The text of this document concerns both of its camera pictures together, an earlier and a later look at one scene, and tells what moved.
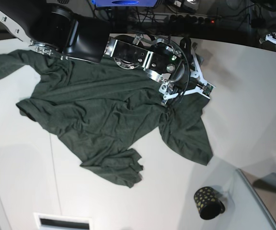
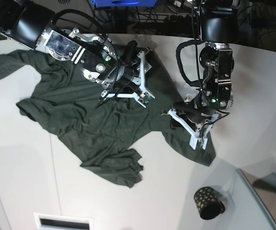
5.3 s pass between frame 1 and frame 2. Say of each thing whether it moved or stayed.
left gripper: moved
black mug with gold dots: stayed
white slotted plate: stayed
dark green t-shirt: stayed
